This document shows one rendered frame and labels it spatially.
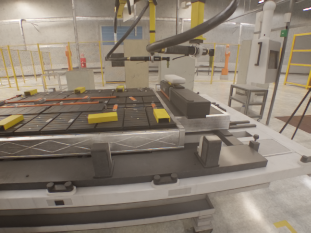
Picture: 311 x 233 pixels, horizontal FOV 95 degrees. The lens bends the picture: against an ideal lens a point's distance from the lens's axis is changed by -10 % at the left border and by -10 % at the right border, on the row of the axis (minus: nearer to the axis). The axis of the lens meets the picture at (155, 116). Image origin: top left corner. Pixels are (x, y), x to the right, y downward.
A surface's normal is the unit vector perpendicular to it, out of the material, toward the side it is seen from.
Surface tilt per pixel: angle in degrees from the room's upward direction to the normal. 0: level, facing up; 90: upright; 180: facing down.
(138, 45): 90
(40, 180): 0
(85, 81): 90
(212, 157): 90
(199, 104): 90
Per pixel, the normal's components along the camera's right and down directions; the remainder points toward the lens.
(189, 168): 0.00, -0.94
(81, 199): 0.14, 0.34
